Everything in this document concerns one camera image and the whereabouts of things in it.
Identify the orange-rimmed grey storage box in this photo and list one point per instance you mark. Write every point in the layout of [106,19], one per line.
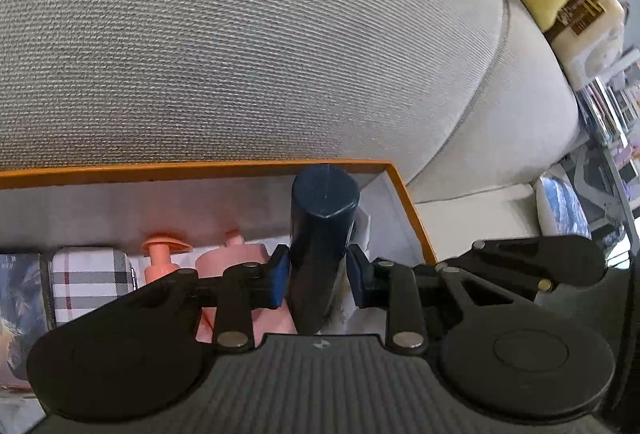
[150,201]

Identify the dark blue bottle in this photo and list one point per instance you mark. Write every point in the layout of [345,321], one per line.
[320,224]

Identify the blue white patterned cushion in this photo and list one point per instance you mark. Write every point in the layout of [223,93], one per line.
[562,206]

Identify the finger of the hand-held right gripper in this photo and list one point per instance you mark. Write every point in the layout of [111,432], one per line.
[505,256]

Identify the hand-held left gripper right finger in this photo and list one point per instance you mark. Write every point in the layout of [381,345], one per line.
[357,276]

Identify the pink pump bottle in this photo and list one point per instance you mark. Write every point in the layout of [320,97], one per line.
[162,261]

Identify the cream plush with brown band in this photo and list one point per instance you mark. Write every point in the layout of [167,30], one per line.
[587,34]

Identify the beige fabric sofa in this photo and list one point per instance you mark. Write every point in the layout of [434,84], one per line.
[260,44]

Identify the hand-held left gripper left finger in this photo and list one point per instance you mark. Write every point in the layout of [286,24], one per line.
[281,276]

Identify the dark printed flat box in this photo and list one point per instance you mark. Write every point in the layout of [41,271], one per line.
[22,314]

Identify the plaid rectangular case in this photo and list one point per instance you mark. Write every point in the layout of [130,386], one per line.
[90,279]

